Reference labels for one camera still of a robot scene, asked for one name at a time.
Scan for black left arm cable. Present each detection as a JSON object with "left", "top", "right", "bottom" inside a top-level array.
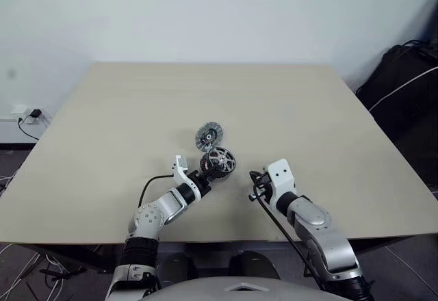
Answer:
[{"left": 138, "top": 174, "right": 177, "bottom": 209}]

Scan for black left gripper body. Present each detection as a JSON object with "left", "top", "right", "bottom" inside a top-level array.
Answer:
[{"left": 186, "top": 170, "right": 213, "bottom": 196}]

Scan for black bag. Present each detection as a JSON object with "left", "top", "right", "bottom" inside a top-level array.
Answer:
[{"left": 355, "top": 39, "right": 438, "bottom": 187}]

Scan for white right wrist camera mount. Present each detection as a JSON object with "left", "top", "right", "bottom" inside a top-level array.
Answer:
[{"left": 266, "top": 159, "right": 296, "bottom": 209}]

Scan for white floor cables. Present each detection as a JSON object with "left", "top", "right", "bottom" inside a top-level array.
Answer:
[{"left": 0, "top": 174, "right": 71, "bottom": 301}]

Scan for silver robot torso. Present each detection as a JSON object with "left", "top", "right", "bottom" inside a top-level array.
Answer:
[{"left": 142, "top": 275, "right": 331, "bottom": 301}]

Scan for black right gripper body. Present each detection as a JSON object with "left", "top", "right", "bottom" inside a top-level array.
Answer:
[{"left": 248, "top": 172, "right": 274, "bottom": 204}]

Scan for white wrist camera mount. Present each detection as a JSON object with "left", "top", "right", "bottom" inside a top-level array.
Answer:
[
  {"left": 266, "top": 159, "right": 296, "bottom": 209},
  {"left": 170, "top": 155, "right": 201, "bottom": 192}
]

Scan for dark table frame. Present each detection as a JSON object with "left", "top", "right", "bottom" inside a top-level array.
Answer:
[{"left": 18, "top": 235, "right": 434, "bottom": 276}]

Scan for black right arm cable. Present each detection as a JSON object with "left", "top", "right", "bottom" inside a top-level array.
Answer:
[{"left": 252, "top": 177, "right": 329, "bottom": 293}]

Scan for white cable on bag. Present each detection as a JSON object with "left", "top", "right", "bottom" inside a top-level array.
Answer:
[{"left": 370, "top": 64, "right": 438, "bottom": 111}]

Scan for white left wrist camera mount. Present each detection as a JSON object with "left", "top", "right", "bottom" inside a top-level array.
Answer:
[{"left": 170, "top": 155, "right": 201, "bottom": 192}]

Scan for grey round motor lid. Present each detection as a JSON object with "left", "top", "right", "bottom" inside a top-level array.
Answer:
[{"left": 194, "top": 121, "right": 224, "bottom": 152}]

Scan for silver spoked rotor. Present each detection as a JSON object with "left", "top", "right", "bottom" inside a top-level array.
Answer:
[{"left": 207, "top": 146, "right": 237, "bottom": 175}]

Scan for dark rounded shape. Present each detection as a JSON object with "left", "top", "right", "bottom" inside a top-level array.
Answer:
[
  {"left": 159, "top": 252, "right": 196, "bottom": 282},
  {"left": 228, "top": 250, "right": 279, "bottom": 280}
]

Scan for black round motor housing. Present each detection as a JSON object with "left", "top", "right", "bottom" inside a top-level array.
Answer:
[{"left": 199, "top": 146, "right": 237, "bottom": 182}]

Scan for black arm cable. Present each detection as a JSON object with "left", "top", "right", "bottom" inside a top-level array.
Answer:
[
  {"left": 138, "top": 174, "right": 177, "bottom": 209},
  {"left": 252, "top": 177, "right": 329, "bottom": 293}
]

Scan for black adapter cable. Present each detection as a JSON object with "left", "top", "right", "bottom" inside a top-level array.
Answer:
[{"left": 16, "top": 115, "right": 40, "bottom": 142}]

